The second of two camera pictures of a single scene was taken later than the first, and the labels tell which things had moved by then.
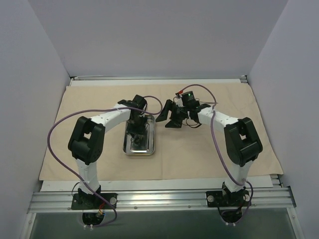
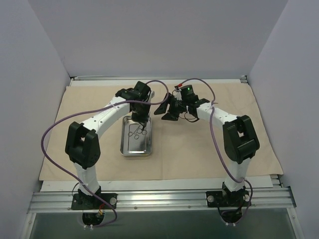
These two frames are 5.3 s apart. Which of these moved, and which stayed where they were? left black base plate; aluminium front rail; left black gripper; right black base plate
Moved: left black gripper
Stayed: left black base plate; aluminium front rail; right black base plate
